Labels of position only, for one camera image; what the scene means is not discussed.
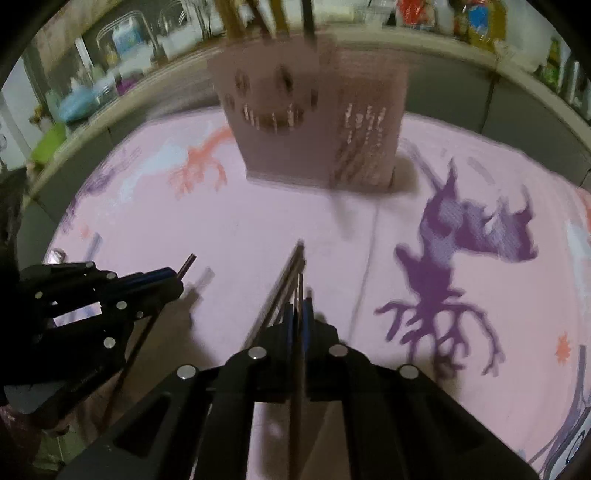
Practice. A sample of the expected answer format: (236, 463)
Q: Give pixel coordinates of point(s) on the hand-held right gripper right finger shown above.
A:
(308, 330)

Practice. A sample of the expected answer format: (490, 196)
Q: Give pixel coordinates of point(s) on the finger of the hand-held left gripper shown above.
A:
(138, 309)
(147, 276)

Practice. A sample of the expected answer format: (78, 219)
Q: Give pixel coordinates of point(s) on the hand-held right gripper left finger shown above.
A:
(288, 332)

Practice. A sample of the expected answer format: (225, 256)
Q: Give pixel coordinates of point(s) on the pink smiley chopstick holder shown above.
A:
(286, 152)

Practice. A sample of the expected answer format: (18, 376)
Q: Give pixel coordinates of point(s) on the bundle of wooden chopsticks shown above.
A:
(231, 18)

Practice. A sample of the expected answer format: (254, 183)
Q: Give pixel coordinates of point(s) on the pink printed cloth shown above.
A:
(277, 221)

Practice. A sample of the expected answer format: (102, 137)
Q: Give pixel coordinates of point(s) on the green plastic basin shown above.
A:
(48, 141)

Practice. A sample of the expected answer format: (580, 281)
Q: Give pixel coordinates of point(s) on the light blue plastic bucket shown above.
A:
(78, 105)

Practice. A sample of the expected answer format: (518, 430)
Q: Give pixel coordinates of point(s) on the blue and white detergent jug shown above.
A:
(131, 44)

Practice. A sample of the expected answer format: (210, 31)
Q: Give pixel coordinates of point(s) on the red packet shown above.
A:
(415, 11)

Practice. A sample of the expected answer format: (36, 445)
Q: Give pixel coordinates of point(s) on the yellow cooking oil bottle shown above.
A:
(482, 23)

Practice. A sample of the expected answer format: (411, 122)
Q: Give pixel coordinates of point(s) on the steel thermos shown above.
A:
(577, 83)

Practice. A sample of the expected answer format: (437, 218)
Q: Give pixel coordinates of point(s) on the green glass bottle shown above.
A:
(554, 57)

